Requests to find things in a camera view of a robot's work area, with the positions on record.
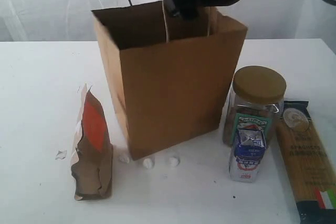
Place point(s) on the blue white milk carton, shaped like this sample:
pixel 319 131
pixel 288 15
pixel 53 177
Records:
pixel 247 152

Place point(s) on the nut jar gold lid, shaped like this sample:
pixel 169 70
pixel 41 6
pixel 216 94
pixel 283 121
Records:
pixel 255 102

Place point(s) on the small torn paper scrap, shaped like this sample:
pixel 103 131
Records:
pixel 61 155

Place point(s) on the brown kraft pouch orange label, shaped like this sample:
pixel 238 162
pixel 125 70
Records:
pixel 92 152

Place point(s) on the spaghetti packet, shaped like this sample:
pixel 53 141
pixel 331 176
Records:
pixel 310 172

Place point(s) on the brown paper shopping bag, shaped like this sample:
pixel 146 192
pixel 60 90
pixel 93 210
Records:
pixel 168 77

